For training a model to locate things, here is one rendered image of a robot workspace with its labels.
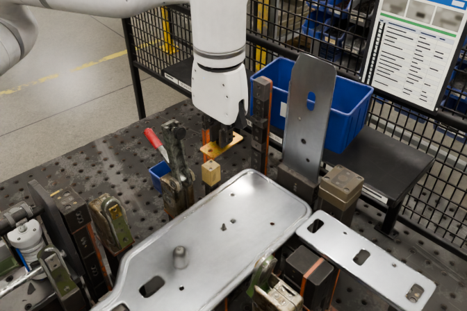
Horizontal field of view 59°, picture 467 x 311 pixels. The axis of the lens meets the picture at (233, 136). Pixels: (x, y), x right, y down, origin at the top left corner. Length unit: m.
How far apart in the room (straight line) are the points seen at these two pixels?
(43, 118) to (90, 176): 1.73
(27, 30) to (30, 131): 2.33
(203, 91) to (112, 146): 1.04
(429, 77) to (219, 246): 0.65
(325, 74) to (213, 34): 0.35
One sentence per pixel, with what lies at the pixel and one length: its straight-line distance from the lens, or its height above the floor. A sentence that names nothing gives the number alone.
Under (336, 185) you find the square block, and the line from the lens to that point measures 1.00.
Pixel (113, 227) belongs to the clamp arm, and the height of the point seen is 1.05.
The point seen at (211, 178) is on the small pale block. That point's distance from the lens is 1.02.
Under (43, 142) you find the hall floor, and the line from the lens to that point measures 3.04.
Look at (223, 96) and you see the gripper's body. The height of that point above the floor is 1.39.
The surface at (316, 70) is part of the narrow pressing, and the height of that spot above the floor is 1.31.
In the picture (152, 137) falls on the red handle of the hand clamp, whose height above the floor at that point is 1.14.
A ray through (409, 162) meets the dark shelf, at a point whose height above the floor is 1.03.
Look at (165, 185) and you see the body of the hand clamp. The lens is 1.02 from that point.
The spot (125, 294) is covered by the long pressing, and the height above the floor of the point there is 1.00.
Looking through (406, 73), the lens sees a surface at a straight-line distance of 1.14.
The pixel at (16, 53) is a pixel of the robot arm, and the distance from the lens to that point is 0.87.
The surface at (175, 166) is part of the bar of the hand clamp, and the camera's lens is 0.95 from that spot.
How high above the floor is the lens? 1.75
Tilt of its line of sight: 38 degrees down
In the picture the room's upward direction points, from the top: straight up
